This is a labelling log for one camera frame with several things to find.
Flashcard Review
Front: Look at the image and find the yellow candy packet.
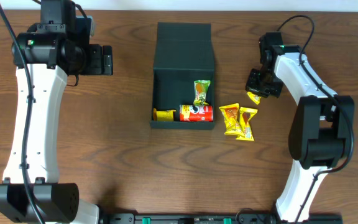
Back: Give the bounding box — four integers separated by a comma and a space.
219, 103, 244, 137
236, 107, 258, 141
247, 91, 261, 105

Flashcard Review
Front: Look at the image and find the green snack packet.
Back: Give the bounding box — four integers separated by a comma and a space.
193, 80, 211, 105

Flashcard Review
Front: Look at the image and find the red Pringles can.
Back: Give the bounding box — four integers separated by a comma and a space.
180, 105, 213, 122

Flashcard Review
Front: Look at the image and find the yellow biscuit packet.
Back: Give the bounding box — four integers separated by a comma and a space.
153, 108, 176, 121

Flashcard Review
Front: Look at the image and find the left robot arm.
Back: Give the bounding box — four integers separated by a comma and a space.
0, 0, 113, 224

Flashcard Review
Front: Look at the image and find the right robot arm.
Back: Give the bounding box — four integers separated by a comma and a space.
246, 31, 354, 223

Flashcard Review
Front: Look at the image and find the black open gift box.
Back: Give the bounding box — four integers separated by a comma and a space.
150, 22, 215, 130

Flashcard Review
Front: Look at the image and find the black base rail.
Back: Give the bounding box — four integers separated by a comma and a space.
99, 212, 344, 224

